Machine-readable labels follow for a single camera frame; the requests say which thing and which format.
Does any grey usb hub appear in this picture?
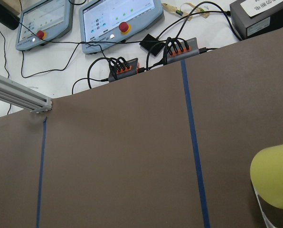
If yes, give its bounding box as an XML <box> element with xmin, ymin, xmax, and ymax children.
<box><xmin>166</xmin><ymin>38</ymin><xmax>199</xmax><ymax>64</ymax></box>
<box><xmin>108</xmin><ymin>57</ymin><xmax>139</xmax><ymax>83</ymax></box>

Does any black box with label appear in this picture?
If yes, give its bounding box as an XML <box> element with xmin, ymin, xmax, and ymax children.
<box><xmin>230</xmin><ymin>0</ymin><xmax>283</xmax><ymax>39</ymax></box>

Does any grey USB hub left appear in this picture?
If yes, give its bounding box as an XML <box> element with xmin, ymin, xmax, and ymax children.
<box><xmin>108</xmin><ymin>57</ymin><xmax>139</xmax><ymax>83</ymax></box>

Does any small black box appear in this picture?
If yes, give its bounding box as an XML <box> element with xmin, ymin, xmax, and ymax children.
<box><xmin>139</xmin><ymin>34</ymin><xmax>165</xmax><ymax>57</ymax></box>

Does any black water bottle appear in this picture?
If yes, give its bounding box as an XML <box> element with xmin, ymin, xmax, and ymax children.
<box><xmin>0</xmin><ymin>3</ymin><xmax>20</xmax><ymax>30</ymax></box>

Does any grey USB hub right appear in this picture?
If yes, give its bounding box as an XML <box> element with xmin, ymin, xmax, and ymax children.
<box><xmin>166</xmin><ymin>38</ymin><xmax>199</xmax><ymax>64</ymax></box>

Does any yellow plastic cup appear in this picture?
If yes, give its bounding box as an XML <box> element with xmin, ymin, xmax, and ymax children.
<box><xmin>250</xmin><ymin>144</ymin><xmax>283</xmax><ymax>209</ymax></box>

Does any aluminium frame post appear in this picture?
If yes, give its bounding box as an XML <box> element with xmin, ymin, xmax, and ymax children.
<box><xmin>0</xmin><ymin>75</ymin><xmax>52</xmax><ymax>114</ymax></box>

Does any white wire cup rack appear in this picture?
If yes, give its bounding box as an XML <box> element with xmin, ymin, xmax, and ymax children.
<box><xmin>253</xmin><ymin>186</ymin><xmax>275</xmax><ymax>228</ymax></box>

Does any blue teach pendant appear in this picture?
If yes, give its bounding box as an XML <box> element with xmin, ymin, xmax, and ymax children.
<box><xmin>79</xmin><ymin>0</ymin><xmax>164</xmax><ymax>55</ymax></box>
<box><xmin>15</xmin><ymin>0</ymin><xmax>74</xmax><ymax>51</ymax></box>

